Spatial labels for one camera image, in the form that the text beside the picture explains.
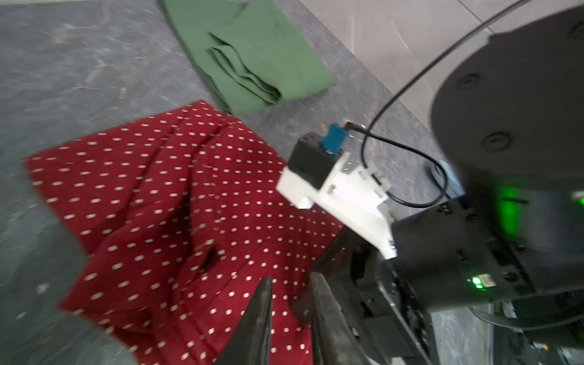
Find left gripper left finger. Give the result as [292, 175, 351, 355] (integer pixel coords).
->
[214, 277, 273, 365]

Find red polka dot skirt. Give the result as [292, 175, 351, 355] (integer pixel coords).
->
[25, 101, 342, 364]

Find green skirt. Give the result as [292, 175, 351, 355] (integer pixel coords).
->
[160, 0, 335, 116]

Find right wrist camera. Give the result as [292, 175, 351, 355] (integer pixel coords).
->
[276, 122, 398, 259]

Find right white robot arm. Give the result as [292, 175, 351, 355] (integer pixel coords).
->
[281, 6, 583, 364]

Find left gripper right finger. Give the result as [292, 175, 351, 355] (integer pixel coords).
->
[310, 272, 370, 365]

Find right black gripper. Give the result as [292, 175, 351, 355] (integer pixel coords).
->
[293, 196, 529, 364]

